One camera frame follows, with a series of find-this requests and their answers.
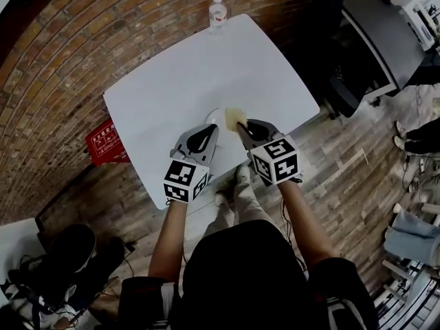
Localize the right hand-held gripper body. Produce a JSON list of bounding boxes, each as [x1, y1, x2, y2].
[[249, 130, 300, 186]]

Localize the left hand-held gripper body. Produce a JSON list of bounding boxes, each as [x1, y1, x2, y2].
[[162, 148, 215, 204]]

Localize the white plate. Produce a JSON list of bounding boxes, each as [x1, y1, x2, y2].
[[204, 106, 254, 153]]

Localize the yellow sponge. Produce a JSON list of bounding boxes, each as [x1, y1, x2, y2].
[[223, 106, 250, 133]]

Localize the person's right forearm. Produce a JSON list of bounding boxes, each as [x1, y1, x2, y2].
[[276, 180, 340, 272]]

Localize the person's left forearm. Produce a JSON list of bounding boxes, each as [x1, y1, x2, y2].
[[147, 197, 189, 282]]

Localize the person's white shoe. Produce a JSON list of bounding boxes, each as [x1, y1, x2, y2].
[[214, 190, 231, 210], [234, 164, 252, 186]]

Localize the person's beige trousers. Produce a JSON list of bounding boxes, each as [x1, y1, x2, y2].
[[202, 165, 276, 241]]

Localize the red box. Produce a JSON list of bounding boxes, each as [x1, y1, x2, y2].
[[85, 118, 128, 168]]

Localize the black office chair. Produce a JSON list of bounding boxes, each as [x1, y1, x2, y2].
[[291, 0, 379, 120]]

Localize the person's black shirt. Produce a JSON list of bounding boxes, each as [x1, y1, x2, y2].
[[120, 219, 379, 330]]

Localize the clear plastic water bottle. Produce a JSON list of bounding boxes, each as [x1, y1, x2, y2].
[[208, 0, 228, 36]]

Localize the black bag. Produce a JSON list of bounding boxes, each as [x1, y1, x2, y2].
[[8, 223, 125, 320]]

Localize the grey desk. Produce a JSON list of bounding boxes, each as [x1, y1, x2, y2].
[[341, 0, 428, 98]]

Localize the white side table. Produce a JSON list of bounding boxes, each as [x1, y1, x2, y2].
[[0, 217, 47, 309]]

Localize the metal rack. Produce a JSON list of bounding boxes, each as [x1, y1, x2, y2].
[[373, 255, 440, 330]]

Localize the white machine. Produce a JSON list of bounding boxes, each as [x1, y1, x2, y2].
[[390, 0, 440, 52]]

